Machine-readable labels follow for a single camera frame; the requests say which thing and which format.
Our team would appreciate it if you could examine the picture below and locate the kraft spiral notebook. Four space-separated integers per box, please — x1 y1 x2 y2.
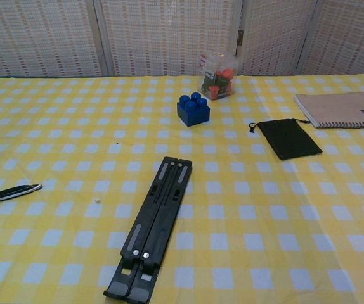
293 91 364 129

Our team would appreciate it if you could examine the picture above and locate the yellow checked tablecloth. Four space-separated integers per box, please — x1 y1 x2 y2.
0 73 364 304

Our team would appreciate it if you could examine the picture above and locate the beige woven folding screen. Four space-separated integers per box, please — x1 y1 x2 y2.
0 0 364 77

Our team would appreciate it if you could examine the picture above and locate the black folding laptop stand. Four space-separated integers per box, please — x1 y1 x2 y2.
103 156 193 304

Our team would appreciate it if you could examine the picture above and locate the blue toy building block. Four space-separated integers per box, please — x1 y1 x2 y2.
177 92 209 127

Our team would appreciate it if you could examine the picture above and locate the black drawstring pouch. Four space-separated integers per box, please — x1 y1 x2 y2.
248 118 323 161

